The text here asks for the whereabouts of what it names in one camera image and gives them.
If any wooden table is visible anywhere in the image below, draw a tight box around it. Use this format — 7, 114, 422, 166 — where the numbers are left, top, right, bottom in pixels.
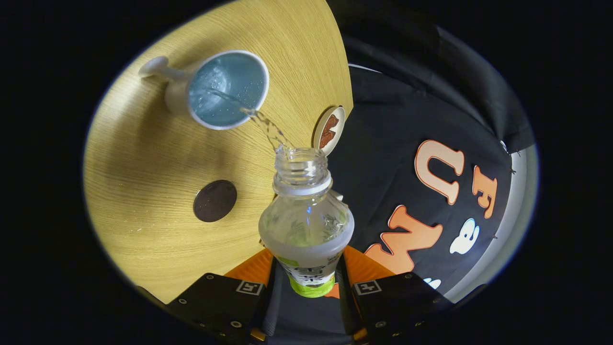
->
82, 0, 354, 305

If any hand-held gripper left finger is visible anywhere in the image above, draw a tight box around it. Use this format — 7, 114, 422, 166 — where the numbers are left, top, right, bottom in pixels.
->
166, 247, 278, 345

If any white cup with blue inside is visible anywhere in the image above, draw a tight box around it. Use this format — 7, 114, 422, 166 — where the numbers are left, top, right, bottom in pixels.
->
138, 50, 270, 131

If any dark brown round coaster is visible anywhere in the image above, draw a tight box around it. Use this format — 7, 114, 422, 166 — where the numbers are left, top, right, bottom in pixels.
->
193, 180, 238, 223

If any clear plastic juice bottle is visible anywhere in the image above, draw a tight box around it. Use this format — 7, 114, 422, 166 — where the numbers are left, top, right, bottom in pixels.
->
258, 146, 356, 299

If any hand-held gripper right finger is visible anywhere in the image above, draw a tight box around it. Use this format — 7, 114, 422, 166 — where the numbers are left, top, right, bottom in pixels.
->
335, 245, 454, 345

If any clear juice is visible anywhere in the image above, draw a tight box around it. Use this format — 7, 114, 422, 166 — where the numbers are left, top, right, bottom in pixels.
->
205, 86, 294, 155

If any white oval plate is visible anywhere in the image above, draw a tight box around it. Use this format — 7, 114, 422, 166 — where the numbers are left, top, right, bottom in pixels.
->
313, 106, 346, 156

